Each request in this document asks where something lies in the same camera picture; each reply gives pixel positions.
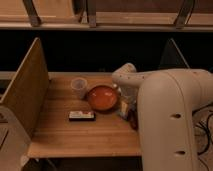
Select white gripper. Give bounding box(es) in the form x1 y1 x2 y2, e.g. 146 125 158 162
118 87 137 120

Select dark red pepper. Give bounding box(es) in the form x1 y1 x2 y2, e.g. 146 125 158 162
129 110 138 130

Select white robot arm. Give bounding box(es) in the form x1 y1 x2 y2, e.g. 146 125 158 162
112 63 213 171

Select orange plate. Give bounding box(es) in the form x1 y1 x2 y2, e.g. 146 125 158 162
87 85 118 111

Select clear plastic cup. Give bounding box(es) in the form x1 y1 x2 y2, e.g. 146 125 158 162
71 77 88 99

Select right wooden side panel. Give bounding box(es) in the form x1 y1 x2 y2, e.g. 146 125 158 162
159 38 190 69

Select wooden side panel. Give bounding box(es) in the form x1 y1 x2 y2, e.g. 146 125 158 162
0 38 49 141
159 38 190 69

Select left wooden side panel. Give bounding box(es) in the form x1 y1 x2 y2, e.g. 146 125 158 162
0 38 49 141

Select wooden shelf with brackets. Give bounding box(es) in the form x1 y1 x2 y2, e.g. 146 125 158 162
0 0 213 32

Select black cables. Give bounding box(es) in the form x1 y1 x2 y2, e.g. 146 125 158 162
192 103 213 171

